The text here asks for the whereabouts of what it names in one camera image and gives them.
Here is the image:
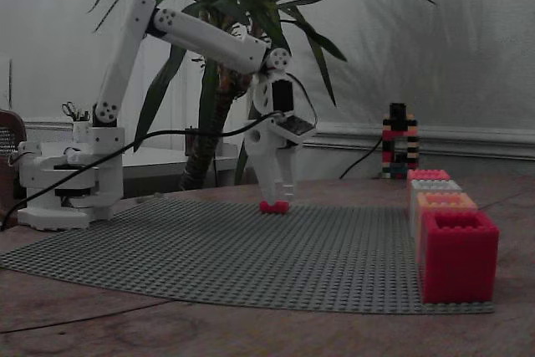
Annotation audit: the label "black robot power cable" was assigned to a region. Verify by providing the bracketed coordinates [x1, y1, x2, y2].
[0, 110, 288, 232]

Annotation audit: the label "small red Lego brick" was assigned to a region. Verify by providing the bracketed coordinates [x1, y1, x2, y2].
[258, 201, 290, 216]

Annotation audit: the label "scissors with dark handles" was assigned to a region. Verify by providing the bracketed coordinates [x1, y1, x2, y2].
[61, 100, 81, 121]

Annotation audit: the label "black camera cable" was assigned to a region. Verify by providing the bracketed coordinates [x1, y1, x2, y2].
[338, 135, 385, 180]

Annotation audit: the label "orange lego box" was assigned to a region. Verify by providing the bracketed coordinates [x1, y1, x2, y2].
[413, 191, 479, 266]

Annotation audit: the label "green yucca plant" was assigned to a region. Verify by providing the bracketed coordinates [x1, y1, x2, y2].
[87, 0, 436, 191]

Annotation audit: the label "grey lego box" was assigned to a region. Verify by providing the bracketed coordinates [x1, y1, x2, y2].
[409, 179, 463, 239]

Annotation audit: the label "thin wrist servo wire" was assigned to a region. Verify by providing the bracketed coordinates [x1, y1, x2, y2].
[287, 74, 319, 125]

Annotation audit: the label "large red lego box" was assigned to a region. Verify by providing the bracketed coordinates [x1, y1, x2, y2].
[420, 210, 502, 305]

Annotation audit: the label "thin dark table cable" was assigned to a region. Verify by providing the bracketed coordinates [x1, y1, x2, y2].
[478, 187, 535, 211]

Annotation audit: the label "striped Lego tower stand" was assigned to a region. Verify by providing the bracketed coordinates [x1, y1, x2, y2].
[380, 112, 420, 181]

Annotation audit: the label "thin black table cable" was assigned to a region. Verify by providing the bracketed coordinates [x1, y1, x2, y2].
[0, 300, 172, 335]

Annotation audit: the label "white pen holder cup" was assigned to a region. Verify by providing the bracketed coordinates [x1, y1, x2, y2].
[72, 119, 92, 143]

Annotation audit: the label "white low shelf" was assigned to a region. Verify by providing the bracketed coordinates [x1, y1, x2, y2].
[120, 142, 240, 186]

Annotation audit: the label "grey Lego baseplate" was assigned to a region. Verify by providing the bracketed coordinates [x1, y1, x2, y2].
[0, 196, 497, 316]

